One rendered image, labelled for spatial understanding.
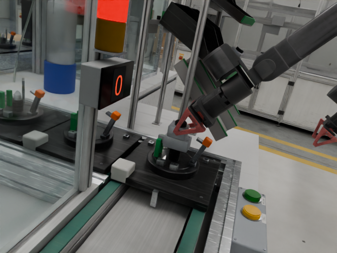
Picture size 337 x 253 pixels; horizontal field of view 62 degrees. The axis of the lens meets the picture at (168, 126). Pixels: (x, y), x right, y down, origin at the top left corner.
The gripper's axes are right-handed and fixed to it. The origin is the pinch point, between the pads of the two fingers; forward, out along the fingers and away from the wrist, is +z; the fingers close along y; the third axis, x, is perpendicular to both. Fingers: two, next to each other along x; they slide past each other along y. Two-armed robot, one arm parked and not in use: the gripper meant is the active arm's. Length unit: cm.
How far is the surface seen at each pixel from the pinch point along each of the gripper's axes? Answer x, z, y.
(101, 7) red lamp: -25.6, -11.0, 21.4
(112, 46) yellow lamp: -20.1, -8.0, 20.9
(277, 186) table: 38.9, -4.4, -27.6
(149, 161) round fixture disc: 2.0, 9.9, 4.8
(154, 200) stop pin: 8.8, 10.2, 13.0
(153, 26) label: -30.0, -2.7, -29.2
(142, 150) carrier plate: -0.6, 14.4, -2.9
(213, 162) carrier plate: 14.7, 1.6, -9.0
